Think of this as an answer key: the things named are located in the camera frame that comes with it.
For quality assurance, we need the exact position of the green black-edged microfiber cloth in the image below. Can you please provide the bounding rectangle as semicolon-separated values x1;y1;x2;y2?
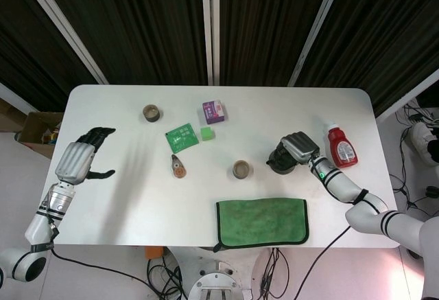
212;197;309;253

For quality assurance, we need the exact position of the brown cardboard box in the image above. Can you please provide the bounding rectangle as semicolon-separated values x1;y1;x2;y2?
15;111;64;159

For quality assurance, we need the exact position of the black teapot with handle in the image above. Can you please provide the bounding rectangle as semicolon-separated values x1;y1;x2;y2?
266;141;300;175

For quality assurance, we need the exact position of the white upright frame post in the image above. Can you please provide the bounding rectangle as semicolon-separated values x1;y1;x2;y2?
200;0;221;86

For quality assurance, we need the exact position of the green tea sachet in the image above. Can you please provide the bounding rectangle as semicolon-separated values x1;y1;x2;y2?
165;121;200;153

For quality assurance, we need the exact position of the black hanging cable bundle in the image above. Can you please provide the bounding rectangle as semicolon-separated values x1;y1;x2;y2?
261;246;291;300

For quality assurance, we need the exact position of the black tangled floor cable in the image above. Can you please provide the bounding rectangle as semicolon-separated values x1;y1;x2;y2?
146;258;185;300

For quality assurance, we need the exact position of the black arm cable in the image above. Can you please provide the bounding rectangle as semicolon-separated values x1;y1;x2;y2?
49;243;188;300
297;226;351;300

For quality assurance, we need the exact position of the dark pleated curtain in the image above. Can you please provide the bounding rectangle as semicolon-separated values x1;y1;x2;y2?
0;0;439;119

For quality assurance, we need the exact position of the orange correction tape dispenser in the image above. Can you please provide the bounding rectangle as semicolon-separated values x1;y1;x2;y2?
170;154;188;178

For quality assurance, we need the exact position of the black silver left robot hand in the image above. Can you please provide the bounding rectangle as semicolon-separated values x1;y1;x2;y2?
54;126;117;185

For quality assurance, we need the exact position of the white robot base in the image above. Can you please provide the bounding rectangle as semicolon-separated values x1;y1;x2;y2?
167;244;265;300

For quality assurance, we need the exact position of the white slanted frame post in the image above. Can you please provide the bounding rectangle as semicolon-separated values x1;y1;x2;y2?
375;69;439;122
287;0;349;87
13;0;110;85

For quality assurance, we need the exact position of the purple cardboard box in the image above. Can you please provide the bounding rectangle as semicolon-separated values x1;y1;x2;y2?
201;100;227;125

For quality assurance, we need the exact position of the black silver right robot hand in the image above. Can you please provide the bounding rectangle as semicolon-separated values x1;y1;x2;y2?
278;130;322;165

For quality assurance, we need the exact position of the red squeeze bottle white cap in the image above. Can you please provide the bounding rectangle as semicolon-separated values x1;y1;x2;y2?
324;120;359;168

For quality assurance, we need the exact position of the dark cup beige inside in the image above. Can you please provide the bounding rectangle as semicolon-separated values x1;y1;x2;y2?
142;104;163;123
232;159;254;180

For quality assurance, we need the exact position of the orange block under table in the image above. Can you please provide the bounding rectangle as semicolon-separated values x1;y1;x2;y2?
144;246;166;260

